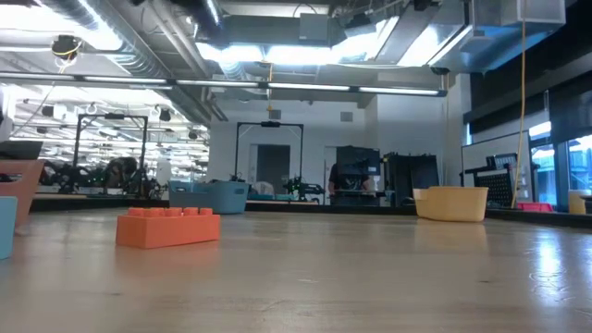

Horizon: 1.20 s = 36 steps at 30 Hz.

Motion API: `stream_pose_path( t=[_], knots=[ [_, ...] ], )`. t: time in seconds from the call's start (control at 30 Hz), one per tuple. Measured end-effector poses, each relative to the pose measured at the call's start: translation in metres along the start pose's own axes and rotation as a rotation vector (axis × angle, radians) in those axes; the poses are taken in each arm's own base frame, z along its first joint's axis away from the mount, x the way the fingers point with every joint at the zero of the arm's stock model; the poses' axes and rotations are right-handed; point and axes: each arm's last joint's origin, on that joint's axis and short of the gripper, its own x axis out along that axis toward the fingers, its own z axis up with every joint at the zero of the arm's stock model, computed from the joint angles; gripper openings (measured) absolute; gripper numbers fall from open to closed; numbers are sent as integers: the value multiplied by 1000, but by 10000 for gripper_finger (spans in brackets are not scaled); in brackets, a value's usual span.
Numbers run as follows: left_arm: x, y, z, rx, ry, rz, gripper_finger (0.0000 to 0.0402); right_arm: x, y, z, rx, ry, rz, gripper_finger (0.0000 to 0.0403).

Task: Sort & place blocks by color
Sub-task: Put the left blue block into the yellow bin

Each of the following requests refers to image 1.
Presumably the orange studded toy block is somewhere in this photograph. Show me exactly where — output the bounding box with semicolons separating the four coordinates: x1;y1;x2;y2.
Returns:
115;206;222;251

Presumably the teal toy block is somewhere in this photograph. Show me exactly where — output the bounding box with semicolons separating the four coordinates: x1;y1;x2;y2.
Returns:
0;196;19;261

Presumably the person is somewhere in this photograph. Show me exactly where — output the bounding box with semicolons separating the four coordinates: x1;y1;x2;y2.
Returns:
327;161;372;195
106;156;140;189

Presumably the long ceiling light strip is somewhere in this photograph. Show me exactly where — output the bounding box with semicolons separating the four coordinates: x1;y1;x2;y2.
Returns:
0;71;449;97

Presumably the blue plastic bin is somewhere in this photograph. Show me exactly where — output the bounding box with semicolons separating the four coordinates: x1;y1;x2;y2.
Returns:
167;179;252;216

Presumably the black cabinet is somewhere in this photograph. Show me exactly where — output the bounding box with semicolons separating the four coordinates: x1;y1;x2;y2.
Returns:
383;152;440;208

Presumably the yellow plastic bin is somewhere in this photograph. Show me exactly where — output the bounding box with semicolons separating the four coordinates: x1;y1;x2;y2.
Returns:
412;185;489;224

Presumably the white board panel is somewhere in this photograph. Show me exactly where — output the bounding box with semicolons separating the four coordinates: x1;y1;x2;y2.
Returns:
461;129;533;207

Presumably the black pegboard cart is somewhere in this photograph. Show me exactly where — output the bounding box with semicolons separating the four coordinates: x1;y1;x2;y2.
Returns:
459;152;520;208

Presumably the pink plastic bin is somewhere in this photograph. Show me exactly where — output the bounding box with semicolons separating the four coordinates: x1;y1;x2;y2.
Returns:
516;201;555;214

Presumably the orange plastic bin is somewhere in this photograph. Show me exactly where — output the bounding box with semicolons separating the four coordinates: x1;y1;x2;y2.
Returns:
0;159;46;228

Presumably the small yellow background bin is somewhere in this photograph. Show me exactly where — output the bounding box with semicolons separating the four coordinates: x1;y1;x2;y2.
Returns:
567;190;589;216

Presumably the black background gantry frame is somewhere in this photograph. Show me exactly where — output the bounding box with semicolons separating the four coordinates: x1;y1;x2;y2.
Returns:
72;113;149;193
234;120;305;201

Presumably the hanging yellow cable reel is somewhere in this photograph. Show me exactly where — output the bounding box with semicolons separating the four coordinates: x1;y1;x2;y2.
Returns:
49;33;84;62

